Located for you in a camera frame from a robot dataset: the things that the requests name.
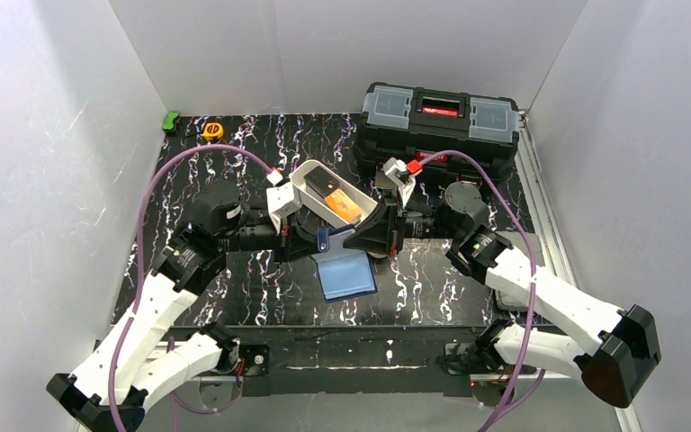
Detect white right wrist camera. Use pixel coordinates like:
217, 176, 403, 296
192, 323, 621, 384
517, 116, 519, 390
382, 157, 416, 209

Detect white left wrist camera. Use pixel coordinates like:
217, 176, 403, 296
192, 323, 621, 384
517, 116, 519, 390
266, 182, 301, 234

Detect yellow tape measure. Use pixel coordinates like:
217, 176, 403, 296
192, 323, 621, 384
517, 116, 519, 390
202, 121, 224, 141

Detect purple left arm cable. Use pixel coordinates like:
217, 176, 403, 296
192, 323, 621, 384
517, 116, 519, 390
108, 143, 286, 432

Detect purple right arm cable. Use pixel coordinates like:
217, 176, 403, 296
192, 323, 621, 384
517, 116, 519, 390
406, 149, 546, 432

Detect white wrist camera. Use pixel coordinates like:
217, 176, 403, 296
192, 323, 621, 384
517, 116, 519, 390
382, 157, 416, 209
266, 182, 301, 234

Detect white oblong plastic tray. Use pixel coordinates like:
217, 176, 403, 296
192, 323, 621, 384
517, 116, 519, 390
290, 159, 377, 228

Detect black card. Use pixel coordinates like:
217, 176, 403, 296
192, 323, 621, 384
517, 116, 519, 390
304, 166, 341, 198

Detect orange card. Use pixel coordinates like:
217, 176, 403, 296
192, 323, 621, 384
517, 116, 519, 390
324, 189, 362, 224

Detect blue leather card holder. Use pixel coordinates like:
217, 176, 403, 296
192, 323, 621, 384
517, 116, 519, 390
311, 225, 378, 302

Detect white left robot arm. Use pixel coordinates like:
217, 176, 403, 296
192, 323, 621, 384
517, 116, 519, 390
47, 181, 316, 431

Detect black plastic toolbox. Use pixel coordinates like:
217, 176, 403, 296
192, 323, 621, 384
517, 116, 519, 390
353, 82, 520, 186

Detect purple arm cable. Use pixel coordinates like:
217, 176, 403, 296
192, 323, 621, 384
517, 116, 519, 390
406, 149, 546, 432
108, 143, 286, 432

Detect aluminium frame rail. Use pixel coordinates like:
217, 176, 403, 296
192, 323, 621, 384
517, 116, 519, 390
74, 112, 645, 432

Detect black marbled table mat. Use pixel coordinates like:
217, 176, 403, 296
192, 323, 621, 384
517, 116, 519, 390
110, 112, 561, 329

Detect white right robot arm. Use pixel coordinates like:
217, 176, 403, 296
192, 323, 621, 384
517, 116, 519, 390
344, 182, 662, 408

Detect green small object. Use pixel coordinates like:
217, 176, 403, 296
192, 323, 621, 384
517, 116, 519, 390
161, 111, 181, 133

